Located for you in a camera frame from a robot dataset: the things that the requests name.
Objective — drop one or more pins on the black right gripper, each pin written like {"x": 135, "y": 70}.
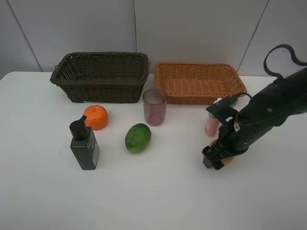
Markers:
{"x": 233, "y": 139}

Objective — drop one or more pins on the brown bread bun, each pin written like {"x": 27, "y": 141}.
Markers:
{"x": 224, "y": 161}

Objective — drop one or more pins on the pink bottle white cap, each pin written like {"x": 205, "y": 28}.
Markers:
{"x": 211, "y": 125}

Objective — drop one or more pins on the translucent purple plastic cup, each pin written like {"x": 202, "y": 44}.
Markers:
{"x": 154, "y": 106}

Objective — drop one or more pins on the dark green pump bottle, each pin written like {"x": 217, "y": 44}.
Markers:
{"x": 83, "y": 144}

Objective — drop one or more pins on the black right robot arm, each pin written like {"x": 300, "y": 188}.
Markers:
{"x": 269, "y": 108}

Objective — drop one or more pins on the green mango fruit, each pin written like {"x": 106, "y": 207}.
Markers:
{"x": 137, "y": 138}

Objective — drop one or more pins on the tan wicker basket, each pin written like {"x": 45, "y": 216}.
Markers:
{"x": 197, "y": 83}

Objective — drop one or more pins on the orange mandarin fruit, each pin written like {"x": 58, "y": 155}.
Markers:
{"x": 96, "y": 117}

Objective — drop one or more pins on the dark brown wicker basket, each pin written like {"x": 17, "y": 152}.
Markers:
{"x": 102, "y": 77}

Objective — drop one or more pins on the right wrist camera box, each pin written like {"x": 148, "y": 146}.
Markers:
{"x": 222, "y": 110}

